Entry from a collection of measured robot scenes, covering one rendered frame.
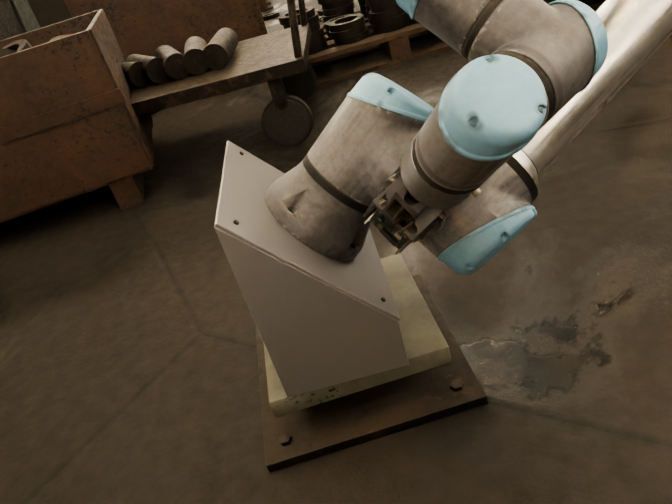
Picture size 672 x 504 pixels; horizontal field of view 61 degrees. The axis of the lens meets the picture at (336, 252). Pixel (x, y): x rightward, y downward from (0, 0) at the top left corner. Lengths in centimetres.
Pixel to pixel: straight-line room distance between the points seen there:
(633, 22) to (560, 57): 38
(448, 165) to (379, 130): 29
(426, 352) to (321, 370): 18
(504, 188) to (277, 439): 59
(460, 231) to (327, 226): 21
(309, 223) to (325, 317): 15
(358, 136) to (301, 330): 31
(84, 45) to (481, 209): 160
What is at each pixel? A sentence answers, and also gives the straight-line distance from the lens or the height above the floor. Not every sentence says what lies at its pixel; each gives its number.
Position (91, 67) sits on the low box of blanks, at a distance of 215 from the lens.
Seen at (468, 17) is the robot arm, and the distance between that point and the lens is 65.
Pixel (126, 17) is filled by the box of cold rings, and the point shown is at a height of 49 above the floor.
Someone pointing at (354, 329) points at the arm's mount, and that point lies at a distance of 90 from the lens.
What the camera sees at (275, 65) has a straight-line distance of 218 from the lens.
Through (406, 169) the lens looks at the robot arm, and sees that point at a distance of 64.
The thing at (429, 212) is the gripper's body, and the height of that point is 44.
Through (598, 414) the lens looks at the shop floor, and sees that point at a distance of 105.
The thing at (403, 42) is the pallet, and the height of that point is 10.
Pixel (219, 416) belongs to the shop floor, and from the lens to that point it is 120.
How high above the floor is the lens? 80
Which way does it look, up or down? 32 degrees down
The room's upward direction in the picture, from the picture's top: 17 degrees counter-clockwise
